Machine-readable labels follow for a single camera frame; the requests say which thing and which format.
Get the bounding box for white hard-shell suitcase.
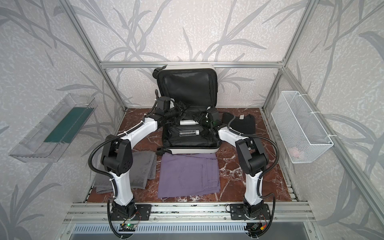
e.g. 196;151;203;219
153;64;222;155

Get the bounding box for right circuit board with wires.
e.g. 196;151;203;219
244;222;268;235

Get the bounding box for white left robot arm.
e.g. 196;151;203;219
88;97;187;208

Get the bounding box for aluminium frame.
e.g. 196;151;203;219
59;1;384;222

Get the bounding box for grey folded towel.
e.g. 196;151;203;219
94;151;157;194

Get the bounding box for white wire basket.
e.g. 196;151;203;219
272;91;334;164

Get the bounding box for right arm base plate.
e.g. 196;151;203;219
227;202;272;221

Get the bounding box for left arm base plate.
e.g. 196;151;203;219
110;203;152;221

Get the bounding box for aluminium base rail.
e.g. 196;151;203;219
63;202;316;224

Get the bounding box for clear white-capped bottle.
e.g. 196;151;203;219
179;130;200;137

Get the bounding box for clear plastic wall shelf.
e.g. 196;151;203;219
9;94;98;163

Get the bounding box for black shirt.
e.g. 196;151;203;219
219;113;256;146

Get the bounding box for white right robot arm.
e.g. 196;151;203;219
207;108;280;210

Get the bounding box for purple trousers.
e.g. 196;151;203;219
158;153;221;199

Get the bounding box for green circuit board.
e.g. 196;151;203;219
119;223;138;232

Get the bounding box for pink object in basket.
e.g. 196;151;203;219
289;147;304;159

